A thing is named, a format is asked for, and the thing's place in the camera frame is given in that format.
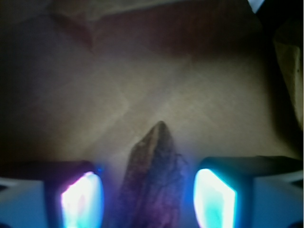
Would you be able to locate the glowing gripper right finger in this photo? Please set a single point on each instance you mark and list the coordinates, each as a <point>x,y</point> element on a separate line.
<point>249,192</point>

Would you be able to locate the dark brown wood chip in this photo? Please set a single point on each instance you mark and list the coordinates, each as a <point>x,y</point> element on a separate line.
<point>152,188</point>

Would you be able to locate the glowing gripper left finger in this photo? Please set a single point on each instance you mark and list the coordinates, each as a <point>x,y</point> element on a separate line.
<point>51,194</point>

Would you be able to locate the brown paper bag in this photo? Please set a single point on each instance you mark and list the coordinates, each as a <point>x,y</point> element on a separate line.
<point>79,80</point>

